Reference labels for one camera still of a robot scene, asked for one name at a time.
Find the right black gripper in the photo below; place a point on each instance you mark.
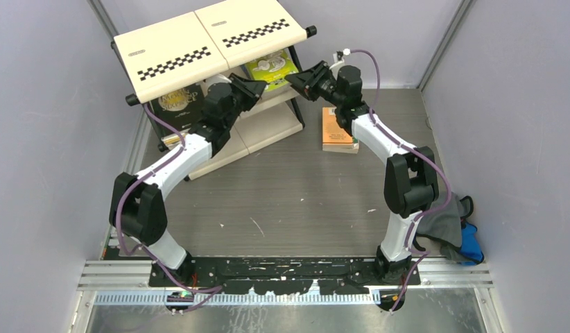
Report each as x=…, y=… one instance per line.
x=307, y=82

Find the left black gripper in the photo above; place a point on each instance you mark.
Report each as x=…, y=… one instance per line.
x=253, y=90

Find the light green spine book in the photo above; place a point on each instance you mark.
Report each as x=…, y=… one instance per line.
x=272, y=68

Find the black Moon Sixpence book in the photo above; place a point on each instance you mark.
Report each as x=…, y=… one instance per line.
x=180, y=108

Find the yellow book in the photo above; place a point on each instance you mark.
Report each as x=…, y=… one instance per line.
x=170, y=141

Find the cream three-tier shelf rack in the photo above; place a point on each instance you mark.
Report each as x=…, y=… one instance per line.
x=207, y=46

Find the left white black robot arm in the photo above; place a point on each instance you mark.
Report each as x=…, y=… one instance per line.
x=138, y=200

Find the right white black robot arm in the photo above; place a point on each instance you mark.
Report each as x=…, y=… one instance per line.
x=410, y=184

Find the orange spine book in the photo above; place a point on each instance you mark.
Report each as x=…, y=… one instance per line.
x=332, y=133

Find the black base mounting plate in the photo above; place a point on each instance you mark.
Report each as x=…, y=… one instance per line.
x=276, y=280

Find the grey cloth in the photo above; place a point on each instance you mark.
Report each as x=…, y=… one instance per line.
x=444, y=226

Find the blue cloth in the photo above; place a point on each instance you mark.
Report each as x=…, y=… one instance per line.
x=470, y=248

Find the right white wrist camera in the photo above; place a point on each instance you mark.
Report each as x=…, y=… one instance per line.
x=339, y=60

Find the aluminium rail frame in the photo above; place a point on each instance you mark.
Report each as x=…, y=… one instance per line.
x=114, y=296

